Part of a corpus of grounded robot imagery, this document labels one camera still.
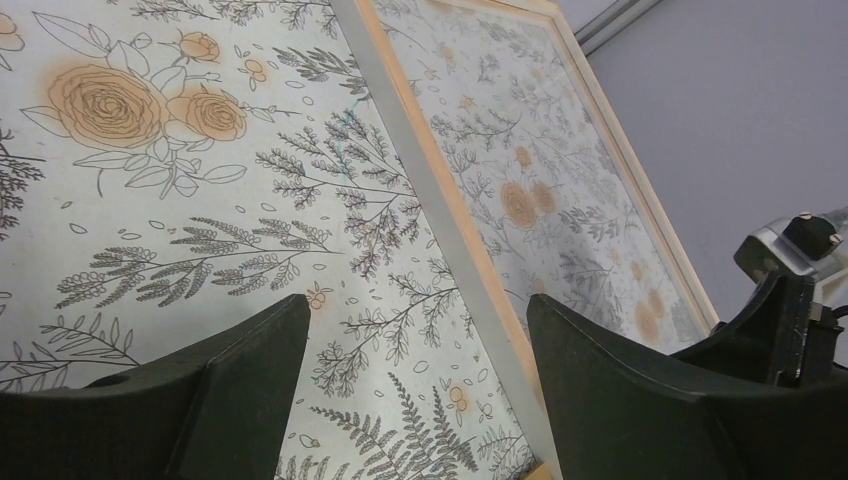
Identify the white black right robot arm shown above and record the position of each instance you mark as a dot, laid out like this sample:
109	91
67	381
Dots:
806	244

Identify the floral patterned table mat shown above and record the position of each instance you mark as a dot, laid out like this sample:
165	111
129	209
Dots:
172	168

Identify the right corner aluminium post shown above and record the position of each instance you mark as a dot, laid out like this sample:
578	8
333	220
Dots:
611	22

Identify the light wooden picture frame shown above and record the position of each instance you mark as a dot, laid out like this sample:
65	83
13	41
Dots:
529	181

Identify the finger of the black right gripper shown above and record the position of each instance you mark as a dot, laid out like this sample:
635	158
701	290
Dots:
782	337

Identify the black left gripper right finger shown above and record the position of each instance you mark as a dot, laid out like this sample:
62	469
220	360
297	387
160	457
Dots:
620	410

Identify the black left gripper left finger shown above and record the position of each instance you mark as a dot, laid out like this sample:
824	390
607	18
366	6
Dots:
217	409

